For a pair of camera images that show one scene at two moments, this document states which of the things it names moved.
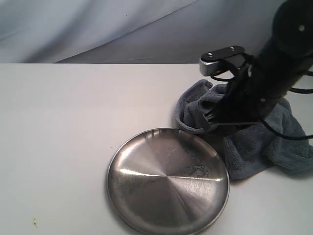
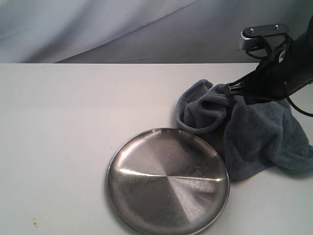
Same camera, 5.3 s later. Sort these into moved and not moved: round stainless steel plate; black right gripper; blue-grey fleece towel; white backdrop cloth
Moved: black right gripper
Not moved: round stainless steel plate; blue-grey fleece towel; white backdrop cloth
